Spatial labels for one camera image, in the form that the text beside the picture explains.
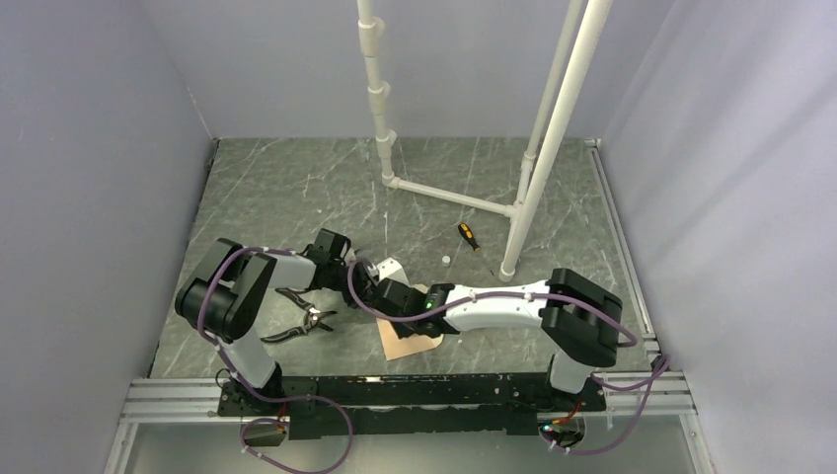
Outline tan envelope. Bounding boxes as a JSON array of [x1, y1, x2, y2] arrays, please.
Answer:
[[376, 284, 444, 361]]

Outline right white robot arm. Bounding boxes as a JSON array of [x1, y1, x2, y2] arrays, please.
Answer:
[[358, 269, 637, 410]]

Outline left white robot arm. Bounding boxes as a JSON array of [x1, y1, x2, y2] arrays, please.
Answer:
[[175, 229, 379, 415]]

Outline black pliers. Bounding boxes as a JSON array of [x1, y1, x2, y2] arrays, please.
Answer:
[[259, 287, 339, 346]]

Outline yellow black screwdriver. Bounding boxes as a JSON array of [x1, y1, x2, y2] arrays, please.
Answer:
[[457, 222, 495, 277]]

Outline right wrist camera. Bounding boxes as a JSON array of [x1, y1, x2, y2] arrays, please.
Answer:
[[367, 258, 412, 286]]

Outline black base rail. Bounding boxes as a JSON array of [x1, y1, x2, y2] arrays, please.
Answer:
[[217, 372, 606, 440]]

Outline white PVC pipe frame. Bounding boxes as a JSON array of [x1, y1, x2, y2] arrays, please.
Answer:
[[356, 0, 613, 282]]

